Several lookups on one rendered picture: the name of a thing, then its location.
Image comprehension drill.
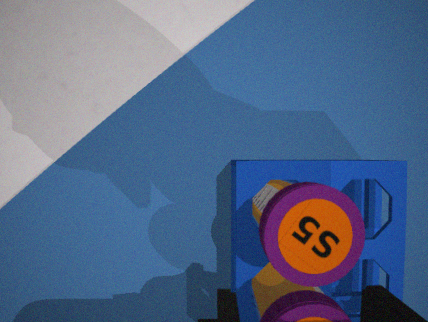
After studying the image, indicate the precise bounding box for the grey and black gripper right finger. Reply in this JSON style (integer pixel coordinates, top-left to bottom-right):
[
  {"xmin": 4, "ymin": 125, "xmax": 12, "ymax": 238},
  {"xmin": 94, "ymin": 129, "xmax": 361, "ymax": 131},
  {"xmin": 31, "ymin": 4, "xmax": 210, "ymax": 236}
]
[{"xmin": 360, "ymin": 285, "xmax": 428, "ymax": 322}]

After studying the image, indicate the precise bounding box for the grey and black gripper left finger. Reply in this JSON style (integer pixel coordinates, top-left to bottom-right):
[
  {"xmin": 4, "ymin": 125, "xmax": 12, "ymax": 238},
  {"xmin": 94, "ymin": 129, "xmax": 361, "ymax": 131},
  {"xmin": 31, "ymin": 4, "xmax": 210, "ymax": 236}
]
[{"xmin": 198, "ymin": 289, "xmax": 240, "ymax": 322}]

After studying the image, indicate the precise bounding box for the blue tube rack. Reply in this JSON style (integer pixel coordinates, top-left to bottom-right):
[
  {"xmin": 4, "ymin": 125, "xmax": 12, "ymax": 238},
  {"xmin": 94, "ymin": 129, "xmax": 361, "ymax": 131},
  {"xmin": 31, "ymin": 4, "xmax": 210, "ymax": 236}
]
[{"xmin": 231, "ymin": 160, "xmax": 407, "ymax": 322}]

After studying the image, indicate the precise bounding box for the blue flat mat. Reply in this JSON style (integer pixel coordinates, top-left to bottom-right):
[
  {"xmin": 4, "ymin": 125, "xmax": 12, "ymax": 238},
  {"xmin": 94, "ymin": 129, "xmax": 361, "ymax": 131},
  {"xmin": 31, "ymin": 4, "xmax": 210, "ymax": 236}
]
[{"xmin": 0, "ymin": 0, "xmax": 428, "ymax": 322}]

